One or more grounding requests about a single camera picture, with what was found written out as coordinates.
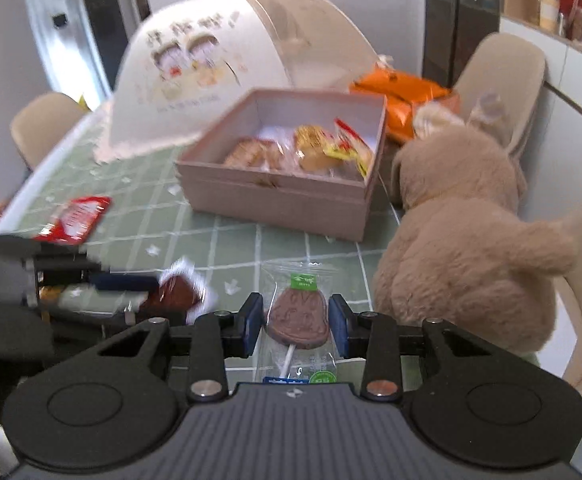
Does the red snack packet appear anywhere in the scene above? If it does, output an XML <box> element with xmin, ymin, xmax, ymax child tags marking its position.
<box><xmin>35</xmin><ymin>195</ymin><xmax>113</xmax><ymax>245</ymax></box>

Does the brown snack packet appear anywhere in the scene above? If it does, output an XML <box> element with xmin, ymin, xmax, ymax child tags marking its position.
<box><xmin>136</xmin><ymin>257</ymin><xmax>218</xmax><ymax>326</ymax></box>

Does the chocolate lollipop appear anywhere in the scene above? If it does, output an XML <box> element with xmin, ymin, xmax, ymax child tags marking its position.
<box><xmin>255</xmin><ymin>260</ymin><xmax>338</xmax><ymax>385</ymax></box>

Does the green grid tablecloth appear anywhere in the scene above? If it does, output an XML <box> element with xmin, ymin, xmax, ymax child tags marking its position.
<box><xmin>0</xmin><ymin>109</ymin><xmax>543</xmax><ymax>396</ymax></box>

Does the beige plush bunny toy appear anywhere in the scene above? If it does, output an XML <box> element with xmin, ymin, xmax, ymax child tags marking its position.
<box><xmin>373</xmin><ymin>119</ymin><xmax>576</xmax><ymax>356</ymax></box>

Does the beige chair left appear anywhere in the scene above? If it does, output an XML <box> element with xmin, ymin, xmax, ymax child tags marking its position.
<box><xmin>10</xmin><ymin>92</ymin><xmax>88</xmax><ymax>170</ymax></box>

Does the beige chair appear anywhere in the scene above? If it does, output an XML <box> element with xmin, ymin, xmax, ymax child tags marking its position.
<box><xmin>454</xmin><ymin>32</ymin><xmax>546</xmax><ymax>159</ymax></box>
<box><xmin>10</xmin><ymin>92</ymin><xmax>88</xmax><ymax>170</ymax></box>

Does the pink open gift box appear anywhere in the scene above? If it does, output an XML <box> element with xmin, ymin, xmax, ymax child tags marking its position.
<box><xmin>176</xmin><ymin>89</ymin><xmax>385</xmax><ymax>242</ymax></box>

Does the orange snack bag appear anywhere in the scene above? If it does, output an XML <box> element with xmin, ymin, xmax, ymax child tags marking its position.
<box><xmin>348</xmin><ymin>63</ymin><xmax>460</xmax><ymax>145</ymax></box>

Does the beige chair right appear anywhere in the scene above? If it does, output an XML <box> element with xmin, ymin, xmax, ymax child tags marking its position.
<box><xmin>454</xmin><ymin>32</ymin><xmax>546</xmax><ymax>159</ymax></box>

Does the white mesh food cover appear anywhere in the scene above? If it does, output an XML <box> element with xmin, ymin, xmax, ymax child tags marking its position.
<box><xmin>93</xmin><ymin>0</ymin><xmax>379</xmax><ymax>164</ymax></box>

